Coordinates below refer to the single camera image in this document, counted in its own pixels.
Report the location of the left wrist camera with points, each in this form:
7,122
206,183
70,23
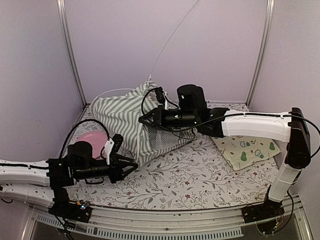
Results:
111,146

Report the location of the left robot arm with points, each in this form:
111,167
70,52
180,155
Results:
25,173

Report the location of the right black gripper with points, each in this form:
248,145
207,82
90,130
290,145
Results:
158,114

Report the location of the left aluminium frame post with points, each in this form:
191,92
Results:
61,7

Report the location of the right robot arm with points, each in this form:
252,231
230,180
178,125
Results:
287,127

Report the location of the striped fabric pet tent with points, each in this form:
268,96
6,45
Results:
120,110

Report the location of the aluminium frame post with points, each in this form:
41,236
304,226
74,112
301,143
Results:
268,18
61,7

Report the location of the avocado print cushion mat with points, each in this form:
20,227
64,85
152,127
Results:
241,152

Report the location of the floral table cloth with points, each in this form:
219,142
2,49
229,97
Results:
193,176

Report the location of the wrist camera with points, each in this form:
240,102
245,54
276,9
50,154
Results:
161,97
111,146

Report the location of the right aluminium frame post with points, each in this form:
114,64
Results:
268,18

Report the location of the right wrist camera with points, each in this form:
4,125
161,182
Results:
161,97

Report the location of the pink round plate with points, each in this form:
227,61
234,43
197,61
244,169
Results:
97,139

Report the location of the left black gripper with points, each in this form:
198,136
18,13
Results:
116,166

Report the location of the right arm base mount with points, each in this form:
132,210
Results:
268,215

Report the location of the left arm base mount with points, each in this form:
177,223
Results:
63,207

